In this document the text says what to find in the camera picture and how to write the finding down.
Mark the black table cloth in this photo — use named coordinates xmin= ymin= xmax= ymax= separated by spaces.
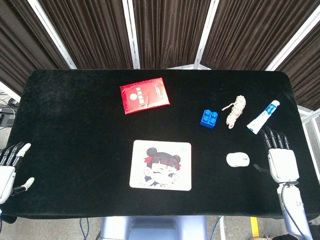
xmin=1 ymin=68 xmax=320 ymax=222

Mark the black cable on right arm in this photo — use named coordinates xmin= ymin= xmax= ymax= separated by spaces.
xmin=280 ymin=181 xmax=311 ymax=240

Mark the white computer mouse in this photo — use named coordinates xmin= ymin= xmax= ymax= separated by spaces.
xmin=226 ymin=151 xmax=251 ymax=168

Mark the black equipment with cables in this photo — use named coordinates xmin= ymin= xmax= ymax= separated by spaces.
xmin=0 ymin=91 xmax=21 ymax=130

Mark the red packet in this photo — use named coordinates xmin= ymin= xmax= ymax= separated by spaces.
xmin=119 ymin=77 xmax=171 ymax=115

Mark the beige rope bundle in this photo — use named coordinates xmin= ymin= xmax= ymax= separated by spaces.
xmin=221 ymin=94 xmax=247 ymax=130

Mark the blue building block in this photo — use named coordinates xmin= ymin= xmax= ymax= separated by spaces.
xmin=199 ymin=109 xmax=219 ymax=130

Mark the brown curtain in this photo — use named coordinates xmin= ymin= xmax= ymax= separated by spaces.
xmin=0 ymin=0 xmax=320 ymax=111

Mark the yellow floor tape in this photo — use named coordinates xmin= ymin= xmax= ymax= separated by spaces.
xmin=250 ymin=216 xmax=260 ymax=238

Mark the white metal frame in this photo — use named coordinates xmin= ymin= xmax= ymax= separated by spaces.
xmin=0 ymin=0 xmax=320 ymax=176

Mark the blue cable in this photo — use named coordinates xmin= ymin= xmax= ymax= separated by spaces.
xmin=79 ymin=217 xmax=90 ymax=240

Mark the grey robot torso base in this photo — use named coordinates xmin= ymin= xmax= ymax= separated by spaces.
xmin=98 ymin=215 xmax=209 ymax=240

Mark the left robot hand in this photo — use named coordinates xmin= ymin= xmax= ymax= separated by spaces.
xmin=0 ymin=141 xmax=35 ymax=205

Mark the cartoon girl mouse pad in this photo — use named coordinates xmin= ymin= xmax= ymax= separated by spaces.
xmin=129 ymin=139 xmax=193 ymax=192

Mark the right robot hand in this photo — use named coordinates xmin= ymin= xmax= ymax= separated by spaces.
xmin=253 ymin=125 xmax=300 ymax=184

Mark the white blue tube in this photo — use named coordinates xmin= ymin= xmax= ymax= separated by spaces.
xmin=246 ymin=99 xmax=281 ymax=135

